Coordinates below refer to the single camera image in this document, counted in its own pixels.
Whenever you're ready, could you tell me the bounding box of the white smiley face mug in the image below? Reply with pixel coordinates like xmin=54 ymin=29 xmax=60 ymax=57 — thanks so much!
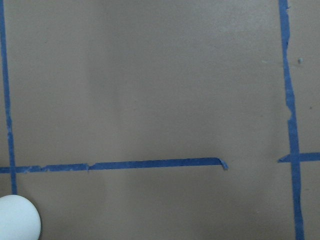
xmin=0 ymin=195 xmax=41 ymax=240

